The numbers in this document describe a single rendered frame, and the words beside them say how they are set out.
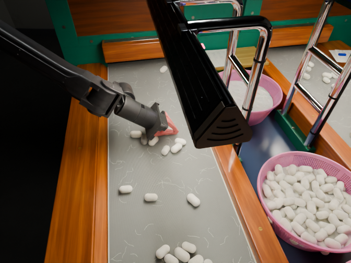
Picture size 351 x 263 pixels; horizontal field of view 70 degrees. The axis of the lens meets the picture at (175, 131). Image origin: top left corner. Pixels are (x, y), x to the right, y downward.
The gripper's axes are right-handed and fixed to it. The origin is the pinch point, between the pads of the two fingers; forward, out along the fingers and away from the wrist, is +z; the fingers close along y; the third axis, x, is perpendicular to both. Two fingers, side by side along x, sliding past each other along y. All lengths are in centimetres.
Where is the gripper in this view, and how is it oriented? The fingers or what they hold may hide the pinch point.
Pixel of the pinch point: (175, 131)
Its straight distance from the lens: 75.9
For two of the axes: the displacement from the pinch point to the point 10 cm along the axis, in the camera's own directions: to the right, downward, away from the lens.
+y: -2.0, -6.9, 7.0
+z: 7.4, 3.6, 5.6
